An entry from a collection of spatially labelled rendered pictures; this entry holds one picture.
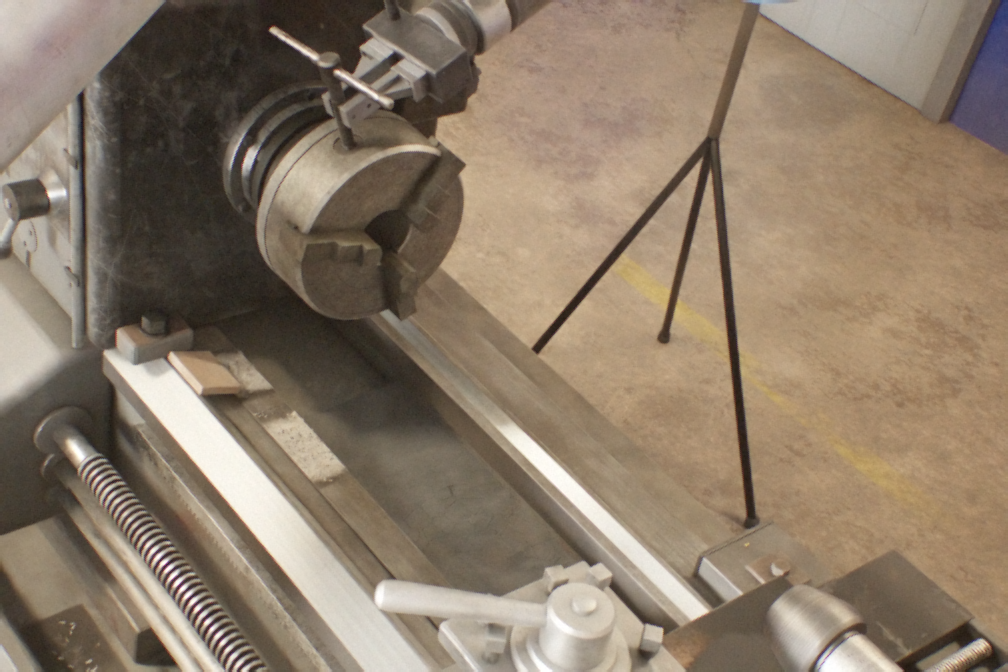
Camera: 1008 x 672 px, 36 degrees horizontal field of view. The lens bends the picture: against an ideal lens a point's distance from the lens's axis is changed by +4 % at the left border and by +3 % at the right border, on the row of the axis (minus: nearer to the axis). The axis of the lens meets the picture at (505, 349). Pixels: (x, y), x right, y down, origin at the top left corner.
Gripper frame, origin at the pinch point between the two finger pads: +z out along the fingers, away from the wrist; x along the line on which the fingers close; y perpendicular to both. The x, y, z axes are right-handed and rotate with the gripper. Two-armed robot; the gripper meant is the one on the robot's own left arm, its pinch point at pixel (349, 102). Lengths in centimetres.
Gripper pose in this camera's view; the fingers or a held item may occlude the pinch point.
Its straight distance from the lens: 178.0
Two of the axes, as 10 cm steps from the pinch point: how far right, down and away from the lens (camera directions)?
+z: -7.2, 6.0, -3.6
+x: 6.8, 5.1, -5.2
